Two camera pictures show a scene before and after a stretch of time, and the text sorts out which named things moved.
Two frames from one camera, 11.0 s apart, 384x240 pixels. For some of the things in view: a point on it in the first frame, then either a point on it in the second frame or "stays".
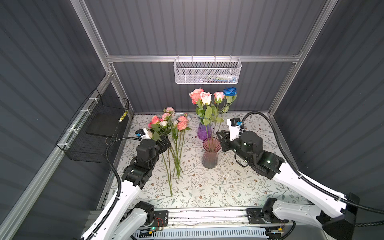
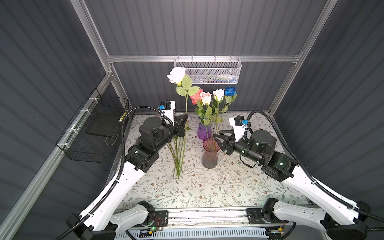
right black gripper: [225, 140] stays
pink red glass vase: [211, 146] stays
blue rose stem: [230, 94] stays
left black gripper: [164, 141] -> [178, 125]
